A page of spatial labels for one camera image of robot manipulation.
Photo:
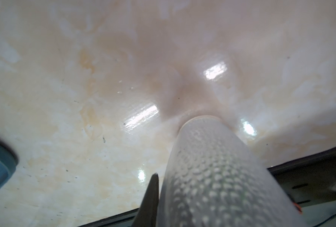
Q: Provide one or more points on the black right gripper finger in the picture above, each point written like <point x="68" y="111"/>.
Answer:
<point x="147" y="213"/>

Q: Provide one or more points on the clear cup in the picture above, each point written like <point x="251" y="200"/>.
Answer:
<point x="213" y="180"/>

